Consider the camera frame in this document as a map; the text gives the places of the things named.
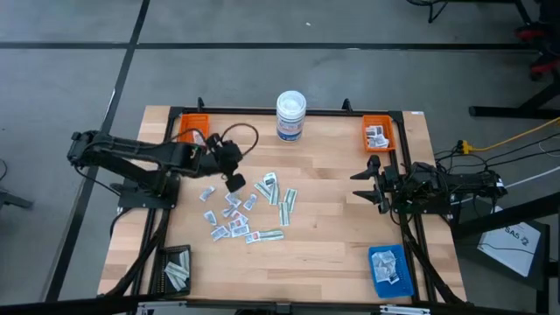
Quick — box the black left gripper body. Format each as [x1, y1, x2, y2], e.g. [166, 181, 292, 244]
[199, 142, 243, 176]

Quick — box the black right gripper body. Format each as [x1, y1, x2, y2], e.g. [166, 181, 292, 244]
[374, 164, 410, 214]

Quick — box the white crinkled gauze packet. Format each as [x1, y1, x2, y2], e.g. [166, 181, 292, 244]
[371, 250, 394, 273]

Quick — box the narrow white packet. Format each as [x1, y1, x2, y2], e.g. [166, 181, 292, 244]
[377, 262, 401, 285]

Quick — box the orange plastic mesh basket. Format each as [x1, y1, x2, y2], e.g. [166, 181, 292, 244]
[178, 113, 211, 148]
[361, 115, 397, 154]

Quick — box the white wipes canister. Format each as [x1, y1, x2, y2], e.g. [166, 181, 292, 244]
[276, 90, 307, 144]

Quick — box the blue plastic mesh basket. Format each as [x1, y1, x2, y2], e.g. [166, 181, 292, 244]
[367, 244, 415, 300]

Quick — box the black plastic mesh basket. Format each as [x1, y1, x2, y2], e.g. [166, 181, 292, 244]
[155, 244, 193, 298]

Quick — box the black diagonal metal bar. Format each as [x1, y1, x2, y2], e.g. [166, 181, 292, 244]
[452, 201, 560, 241]

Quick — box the white printed sheet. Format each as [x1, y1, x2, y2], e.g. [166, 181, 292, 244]
[476, 220, 543, 279]

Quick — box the person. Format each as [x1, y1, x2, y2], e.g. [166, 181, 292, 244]
[514, 0, 560, 82]

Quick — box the dark floor stand leg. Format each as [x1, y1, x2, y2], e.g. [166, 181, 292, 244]
[0, 188, 34, 211]

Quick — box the black metal floor stand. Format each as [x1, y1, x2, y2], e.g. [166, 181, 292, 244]
[406, 0, 535, 24]

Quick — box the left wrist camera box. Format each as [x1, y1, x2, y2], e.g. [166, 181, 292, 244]
[206, 132, 228, 152]

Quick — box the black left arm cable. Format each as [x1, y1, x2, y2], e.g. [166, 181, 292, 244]
[174, 122, 260, 158]

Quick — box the silver metal bracket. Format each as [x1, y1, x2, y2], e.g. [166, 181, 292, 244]
[378, 304, 432, 315]
[136, 300, 188, 315]

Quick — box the yellow extension cable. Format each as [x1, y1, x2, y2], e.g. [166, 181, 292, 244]
[458, 116, 560, 155]

